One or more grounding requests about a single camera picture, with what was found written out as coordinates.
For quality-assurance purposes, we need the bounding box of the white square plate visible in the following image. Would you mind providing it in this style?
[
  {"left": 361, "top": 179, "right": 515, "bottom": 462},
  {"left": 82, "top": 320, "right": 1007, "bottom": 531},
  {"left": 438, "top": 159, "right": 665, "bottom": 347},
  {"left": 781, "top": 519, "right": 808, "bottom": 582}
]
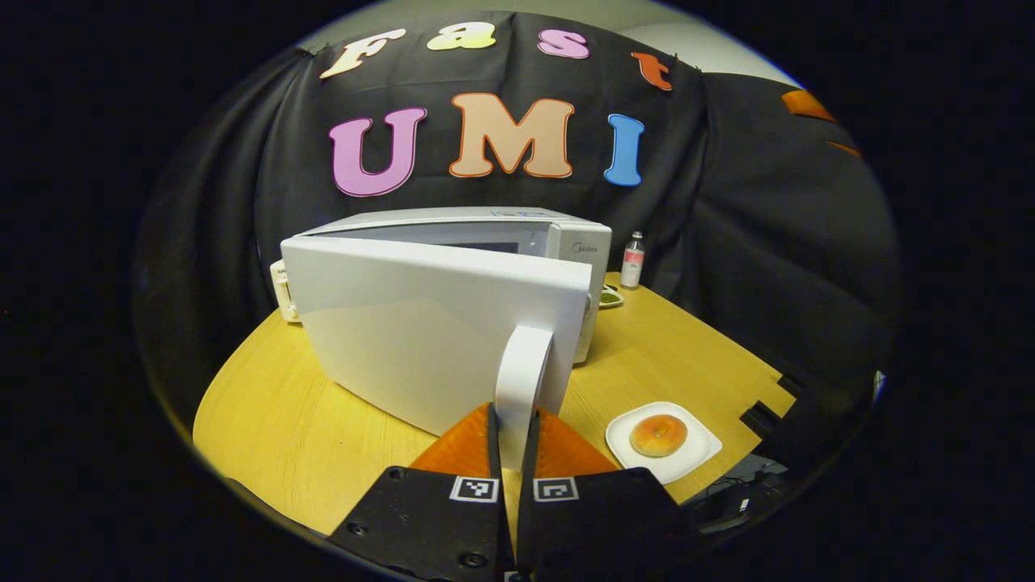
[{"left": 605, "top": 402, "right": 723, "bottom": 485}]

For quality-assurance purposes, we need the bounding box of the sugared ring donut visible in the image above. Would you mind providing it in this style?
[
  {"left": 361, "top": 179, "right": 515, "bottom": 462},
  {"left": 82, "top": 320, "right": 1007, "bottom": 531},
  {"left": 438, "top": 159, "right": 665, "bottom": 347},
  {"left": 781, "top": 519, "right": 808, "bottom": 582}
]
[{"left": 629, "top": 414, "right": 689, "bottom": 458}]

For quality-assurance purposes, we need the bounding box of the small pink label bottle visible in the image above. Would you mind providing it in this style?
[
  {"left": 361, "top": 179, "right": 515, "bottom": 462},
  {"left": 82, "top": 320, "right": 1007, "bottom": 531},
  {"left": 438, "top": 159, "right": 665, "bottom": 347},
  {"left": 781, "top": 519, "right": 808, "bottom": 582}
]
[{"left": 620, "top": 231, "right": 646, "bottom": 289}]

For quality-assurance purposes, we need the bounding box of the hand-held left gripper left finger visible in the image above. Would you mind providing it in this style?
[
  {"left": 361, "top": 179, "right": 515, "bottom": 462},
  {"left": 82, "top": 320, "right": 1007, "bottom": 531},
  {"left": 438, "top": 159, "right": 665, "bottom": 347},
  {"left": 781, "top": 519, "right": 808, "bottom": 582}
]
[{"left": 327, "top": 402, "right": 516, "bottom": 582}]

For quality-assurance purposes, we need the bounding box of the white microwave oven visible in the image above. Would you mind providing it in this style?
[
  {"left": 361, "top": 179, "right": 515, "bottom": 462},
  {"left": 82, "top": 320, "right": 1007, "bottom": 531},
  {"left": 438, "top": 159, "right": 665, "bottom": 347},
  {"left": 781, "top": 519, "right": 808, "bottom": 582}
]
[{"left": 279, "top": 206, "right": 613, "bottom": 470}]

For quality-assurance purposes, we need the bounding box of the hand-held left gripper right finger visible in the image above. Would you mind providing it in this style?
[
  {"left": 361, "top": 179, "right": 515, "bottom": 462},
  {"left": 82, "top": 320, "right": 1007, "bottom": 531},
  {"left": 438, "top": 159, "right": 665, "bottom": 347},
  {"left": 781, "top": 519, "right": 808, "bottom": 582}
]
[{"left": 516, "top": 408, "right": 703, "bottom": 582}]

